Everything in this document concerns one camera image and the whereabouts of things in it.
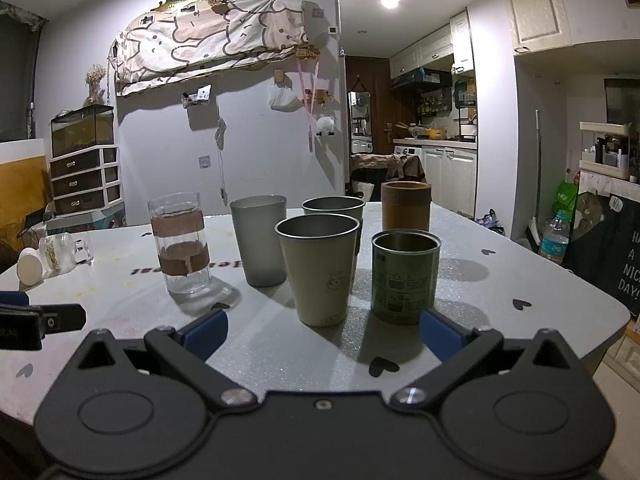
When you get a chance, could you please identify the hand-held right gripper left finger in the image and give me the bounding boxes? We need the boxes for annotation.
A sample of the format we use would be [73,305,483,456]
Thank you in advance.
[66,309,258,412]

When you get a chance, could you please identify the patterned glass mug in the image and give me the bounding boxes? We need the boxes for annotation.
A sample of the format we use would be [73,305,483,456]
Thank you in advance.
[39,232,95,277]

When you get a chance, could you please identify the white upper cabinet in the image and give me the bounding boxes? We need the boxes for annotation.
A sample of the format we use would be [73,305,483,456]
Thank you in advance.
[501,0,574,56]

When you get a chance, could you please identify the white kitchen counter cabinets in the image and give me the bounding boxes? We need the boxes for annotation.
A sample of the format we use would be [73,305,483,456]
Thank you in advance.
[392,137,479,217]

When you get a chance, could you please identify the green bag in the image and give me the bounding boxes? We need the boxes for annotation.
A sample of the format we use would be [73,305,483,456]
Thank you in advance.
[551,180,581,222]

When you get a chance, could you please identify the dark curtain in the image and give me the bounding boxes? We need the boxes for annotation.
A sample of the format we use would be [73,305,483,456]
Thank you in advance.
[0,2,49,144]

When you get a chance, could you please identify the brown cork cup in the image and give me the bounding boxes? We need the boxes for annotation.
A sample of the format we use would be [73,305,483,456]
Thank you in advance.
[380,181,432,234]

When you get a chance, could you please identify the green printed tin cup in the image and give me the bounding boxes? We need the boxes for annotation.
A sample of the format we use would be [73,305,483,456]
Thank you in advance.
[370,229,442,326]

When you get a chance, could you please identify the black chalkboard sign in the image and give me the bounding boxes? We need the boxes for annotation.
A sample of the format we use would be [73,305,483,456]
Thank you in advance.
[569,172,640,313]

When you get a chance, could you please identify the white drawer unit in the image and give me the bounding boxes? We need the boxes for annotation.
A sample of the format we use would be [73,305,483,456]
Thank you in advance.
[48,144,124,217]

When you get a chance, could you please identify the white kitchen wall cabinets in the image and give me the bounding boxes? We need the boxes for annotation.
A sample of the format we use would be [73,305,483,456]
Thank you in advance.
[389,9,475,81]

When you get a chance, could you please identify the glass cup with brown bands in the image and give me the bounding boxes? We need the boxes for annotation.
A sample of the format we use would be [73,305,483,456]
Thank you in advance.
[147,191,212,295]

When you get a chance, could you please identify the glass fish tank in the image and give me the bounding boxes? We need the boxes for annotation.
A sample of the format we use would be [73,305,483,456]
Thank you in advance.
[49,104,115,159]

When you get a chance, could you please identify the steel cup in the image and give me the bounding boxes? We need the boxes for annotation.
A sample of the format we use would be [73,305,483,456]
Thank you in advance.
[302,196,366,257]

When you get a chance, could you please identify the white cup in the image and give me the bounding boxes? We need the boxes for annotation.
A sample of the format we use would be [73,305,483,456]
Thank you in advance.
[17,249,47,285]

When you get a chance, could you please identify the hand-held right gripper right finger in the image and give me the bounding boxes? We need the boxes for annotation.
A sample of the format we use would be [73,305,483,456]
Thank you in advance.
[390,309,583,412]

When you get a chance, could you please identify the dried flower bunch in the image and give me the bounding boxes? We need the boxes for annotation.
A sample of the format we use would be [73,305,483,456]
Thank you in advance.
[84,63,108,107]

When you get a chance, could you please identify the white storage rack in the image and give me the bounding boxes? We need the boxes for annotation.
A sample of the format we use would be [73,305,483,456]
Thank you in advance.
[578,120,633,182]

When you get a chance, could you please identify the white hanging bag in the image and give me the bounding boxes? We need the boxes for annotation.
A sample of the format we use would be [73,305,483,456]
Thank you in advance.
[268,83,301,112]

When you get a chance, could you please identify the wall mirror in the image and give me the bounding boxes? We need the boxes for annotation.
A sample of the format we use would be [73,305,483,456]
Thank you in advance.
[348,90,374,155]

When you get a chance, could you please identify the frosted grey cup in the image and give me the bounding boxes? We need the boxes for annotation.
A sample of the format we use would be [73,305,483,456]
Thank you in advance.
[229,195,289,288]

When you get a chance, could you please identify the cream metal cup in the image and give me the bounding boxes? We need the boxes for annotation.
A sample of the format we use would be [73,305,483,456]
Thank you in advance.
[274,213,362,328]

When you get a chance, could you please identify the printed blanket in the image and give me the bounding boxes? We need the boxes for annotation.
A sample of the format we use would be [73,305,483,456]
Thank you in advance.
[113,0,308,98]

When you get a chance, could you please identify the chair with brown cloth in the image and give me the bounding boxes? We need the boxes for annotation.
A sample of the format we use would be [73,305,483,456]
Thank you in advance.
[349,152,427,197]

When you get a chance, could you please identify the brown wooden door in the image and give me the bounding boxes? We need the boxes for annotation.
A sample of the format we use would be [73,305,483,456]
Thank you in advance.
[345,55,392,156]

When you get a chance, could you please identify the plastic water bottle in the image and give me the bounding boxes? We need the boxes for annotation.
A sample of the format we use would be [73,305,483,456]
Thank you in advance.
[538,210,571,266]

